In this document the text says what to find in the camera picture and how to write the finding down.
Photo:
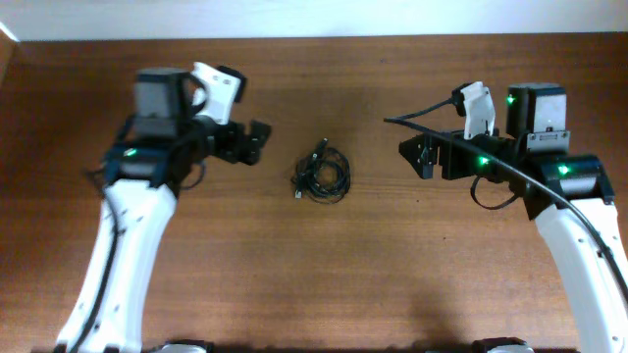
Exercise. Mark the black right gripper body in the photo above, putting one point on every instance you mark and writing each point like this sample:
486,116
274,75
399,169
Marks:
463,161

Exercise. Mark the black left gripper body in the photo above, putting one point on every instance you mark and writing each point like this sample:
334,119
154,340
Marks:
235,142

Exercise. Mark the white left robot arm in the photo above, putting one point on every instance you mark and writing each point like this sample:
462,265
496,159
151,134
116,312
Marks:
180,119

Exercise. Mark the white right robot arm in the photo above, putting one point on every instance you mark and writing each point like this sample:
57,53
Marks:
568,197

